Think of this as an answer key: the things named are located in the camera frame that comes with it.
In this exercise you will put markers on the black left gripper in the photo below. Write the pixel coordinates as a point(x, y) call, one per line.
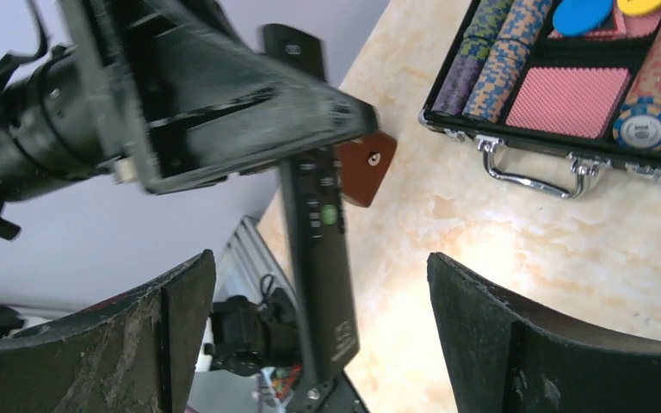
point(213, 106)

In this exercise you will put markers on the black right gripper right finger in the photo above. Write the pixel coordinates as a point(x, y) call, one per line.
point(507, 353)

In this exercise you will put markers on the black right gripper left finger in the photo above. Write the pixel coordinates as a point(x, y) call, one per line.
point(135, 352)

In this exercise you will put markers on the black remote with buttons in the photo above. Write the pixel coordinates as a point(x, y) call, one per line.
point(316, 231)

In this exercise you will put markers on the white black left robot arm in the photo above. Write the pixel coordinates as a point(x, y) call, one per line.
point(48, 138)

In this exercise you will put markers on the brown wooden card holder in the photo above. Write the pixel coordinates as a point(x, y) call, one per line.
point(364, 163)

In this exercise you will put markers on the pink playing card deck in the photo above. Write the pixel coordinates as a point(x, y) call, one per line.
point(576, 102)

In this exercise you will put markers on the black poker chip case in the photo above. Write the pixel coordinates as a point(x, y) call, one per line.
point(495, 46)

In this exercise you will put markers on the blue poker chip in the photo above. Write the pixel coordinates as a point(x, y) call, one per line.
point(576, 17)

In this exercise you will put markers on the yellow poker chip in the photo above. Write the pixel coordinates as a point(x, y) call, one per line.
point(638, 7)

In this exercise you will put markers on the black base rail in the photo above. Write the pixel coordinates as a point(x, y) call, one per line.
point(249, 359)

